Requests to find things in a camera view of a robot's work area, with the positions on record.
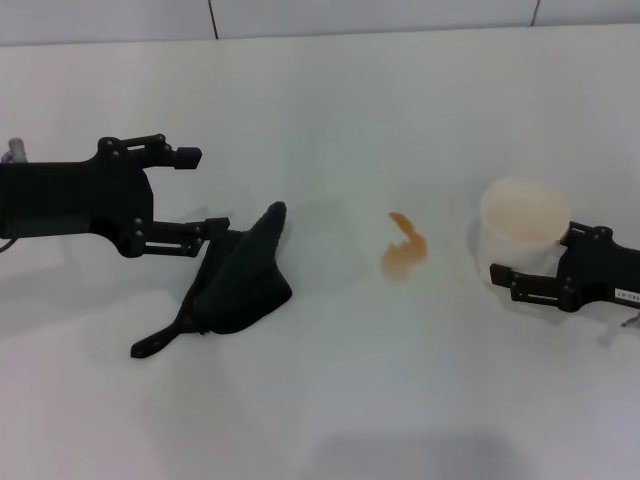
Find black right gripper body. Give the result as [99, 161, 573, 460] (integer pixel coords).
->
[555, 232, 640, 315]

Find brown liquid stain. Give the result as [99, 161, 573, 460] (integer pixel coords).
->
[382, 211, 430, 280]

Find dark blue rag with loop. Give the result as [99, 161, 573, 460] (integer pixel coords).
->
[130, 200, 294, 360]

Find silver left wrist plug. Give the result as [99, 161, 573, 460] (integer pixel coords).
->
[0, 137, 29, 164]

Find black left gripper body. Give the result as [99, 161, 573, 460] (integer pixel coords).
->
[0, 137, 156, 259]

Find white plastic cup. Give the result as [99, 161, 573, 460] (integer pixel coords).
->
[477, 175, 574, 286]

